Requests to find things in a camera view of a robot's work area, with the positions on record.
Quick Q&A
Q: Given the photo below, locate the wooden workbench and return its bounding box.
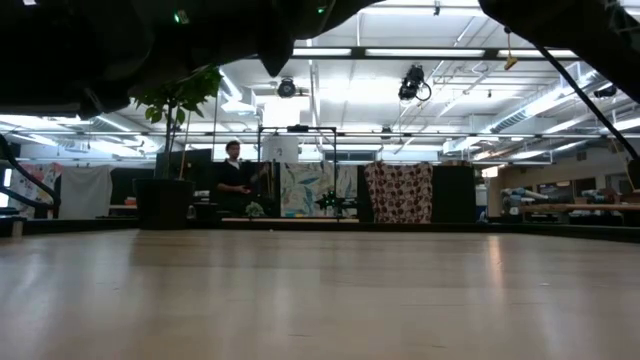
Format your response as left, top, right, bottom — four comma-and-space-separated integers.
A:
519, 201, 640, 227

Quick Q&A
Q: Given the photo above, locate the black tubular stand frame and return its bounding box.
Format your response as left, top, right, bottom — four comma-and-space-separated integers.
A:
257, 124, 339, 221

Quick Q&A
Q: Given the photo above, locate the green potted plant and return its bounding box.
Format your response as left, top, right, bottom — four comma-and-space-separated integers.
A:
130, 64, 225, 231

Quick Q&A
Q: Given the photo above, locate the grey hanging cloth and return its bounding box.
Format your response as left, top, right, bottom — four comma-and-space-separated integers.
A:
58, 164, 115, 220

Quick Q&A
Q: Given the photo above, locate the brown dotted cloth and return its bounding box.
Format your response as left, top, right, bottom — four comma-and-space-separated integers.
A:
363, 160, 435, 225

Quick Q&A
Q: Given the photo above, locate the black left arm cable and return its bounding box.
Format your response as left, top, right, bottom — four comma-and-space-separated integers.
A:
0, 133, 62, 220

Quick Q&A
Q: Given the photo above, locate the leaf pattern cloth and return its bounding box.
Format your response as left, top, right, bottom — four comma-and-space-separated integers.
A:
278, 160, 359, 219

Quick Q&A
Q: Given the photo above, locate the person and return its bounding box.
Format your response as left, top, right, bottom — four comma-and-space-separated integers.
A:
215, 140, 267, 217

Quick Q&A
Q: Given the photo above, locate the white red floral cloth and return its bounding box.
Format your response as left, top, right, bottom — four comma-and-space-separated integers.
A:
9, 162, 64, 220

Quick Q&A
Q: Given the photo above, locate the round black ceiling light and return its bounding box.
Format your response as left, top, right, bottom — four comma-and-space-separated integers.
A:
276, 77, 298, 99

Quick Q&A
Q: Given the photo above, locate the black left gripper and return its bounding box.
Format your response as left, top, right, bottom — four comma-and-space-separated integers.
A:
234, 0, 386, 79

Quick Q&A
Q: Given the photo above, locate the yellow hanging connector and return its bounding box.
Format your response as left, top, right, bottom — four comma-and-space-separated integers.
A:
503, 27, 519, 71

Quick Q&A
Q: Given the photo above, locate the black ceiling light with cable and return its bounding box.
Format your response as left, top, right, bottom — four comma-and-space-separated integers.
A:
398, 63, 433, 102

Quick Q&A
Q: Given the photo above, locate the black aluminium table frame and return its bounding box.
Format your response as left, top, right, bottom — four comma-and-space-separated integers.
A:
0, 46, 640, 245

